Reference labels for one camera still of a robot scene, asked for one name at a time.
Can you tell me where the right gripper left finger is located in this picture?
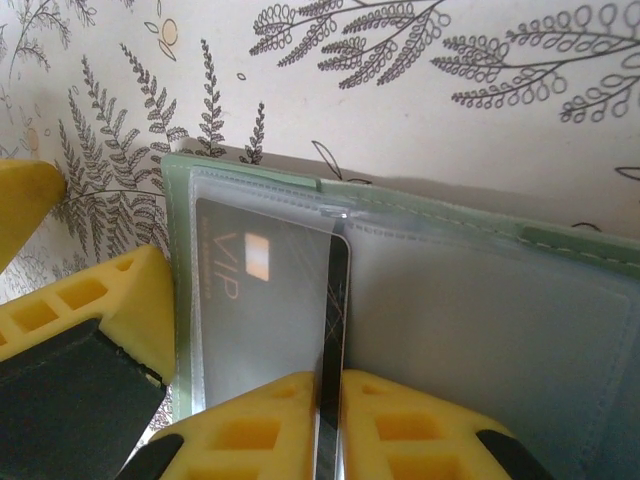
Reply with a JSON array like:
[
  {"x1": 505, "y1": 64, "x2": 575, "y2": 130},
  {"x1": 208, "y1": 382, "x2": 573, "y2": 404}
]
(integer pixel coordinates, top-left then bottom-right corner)
[{"x1": 117, "y1": 370, "x2": 321, "y2": 480}]

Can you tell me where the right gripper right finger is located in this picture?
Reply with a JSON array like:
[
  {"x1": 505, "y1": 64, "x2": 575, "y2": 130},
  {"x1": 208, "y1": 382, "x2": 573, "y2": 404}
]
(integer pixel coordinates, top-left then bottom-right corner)
[{"x1": 338, "y1": 369, "x2": 535, "y2": 480}]

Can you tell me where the green card holder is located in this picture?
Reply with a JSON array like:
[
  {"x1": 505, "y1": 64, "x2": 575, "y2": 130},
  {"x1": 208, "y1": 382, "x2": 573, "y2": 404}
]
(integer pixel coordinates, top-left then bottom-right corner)
[{"x1": 162, "y1": 152, "x2": 640, "y2": 480}]

